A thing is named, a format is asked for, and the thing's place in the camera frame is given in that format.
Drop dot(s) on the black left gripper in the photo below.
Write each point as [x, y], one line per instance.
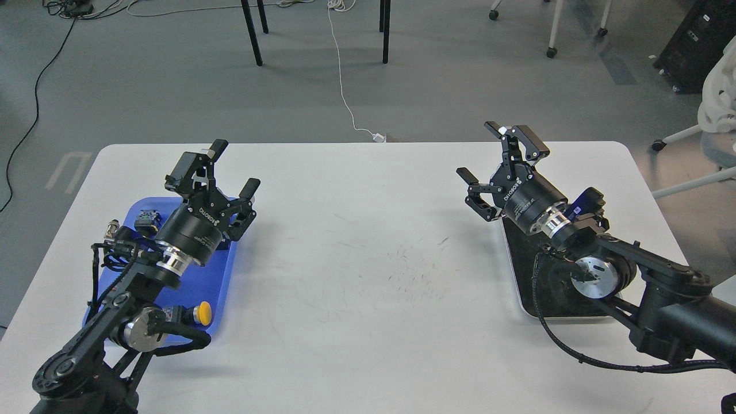
[197, 227]

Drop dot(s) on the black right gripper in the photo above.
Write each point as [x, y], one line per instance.
[524, 194]

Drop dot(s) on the green push button switch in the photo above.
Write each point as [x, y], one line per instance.
[148, 223]

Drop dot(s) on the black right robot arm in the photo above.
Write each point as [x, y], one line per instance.
[668, 308]

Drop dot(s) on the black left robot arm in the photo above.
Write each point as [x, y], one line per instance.
[100, 368]

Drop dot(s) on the blue plastic tray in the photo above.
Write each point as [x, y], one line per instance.
[208, 283]

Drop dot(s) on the metal tray with black mat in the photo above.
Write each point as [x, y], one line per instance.
[561, 276]

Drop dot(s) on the white chair base with casters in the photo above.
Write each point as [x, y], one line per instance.
[552, 50]

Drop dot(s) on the white office chair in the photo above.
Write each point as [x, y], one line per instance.
[715, 120]

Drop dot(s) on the black equipment case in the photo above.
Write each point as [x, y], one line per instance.
[697, 45]

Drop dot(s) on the yellow push button switch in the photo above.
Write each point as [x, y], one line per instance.
[200, 314]

